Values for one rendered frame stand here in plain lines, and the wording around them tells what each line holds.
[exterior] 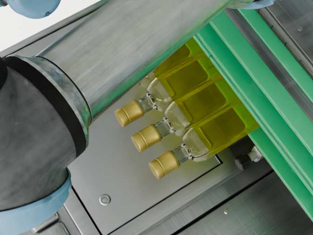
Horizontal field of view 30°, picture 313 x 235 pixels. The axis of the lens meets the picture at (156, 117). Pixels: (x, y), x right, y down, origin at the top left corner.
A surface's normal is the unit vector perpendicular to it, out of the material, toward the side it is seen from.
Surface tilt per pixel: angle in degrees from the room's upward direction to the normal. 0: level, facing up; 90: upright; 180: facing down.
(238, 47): 90
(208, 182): 90
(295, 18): 90
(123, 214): 90
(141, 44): 106
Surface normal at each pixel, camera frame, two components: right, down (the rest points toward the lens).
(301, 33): 0.04, -0.38
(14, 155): 0.70, 0.15
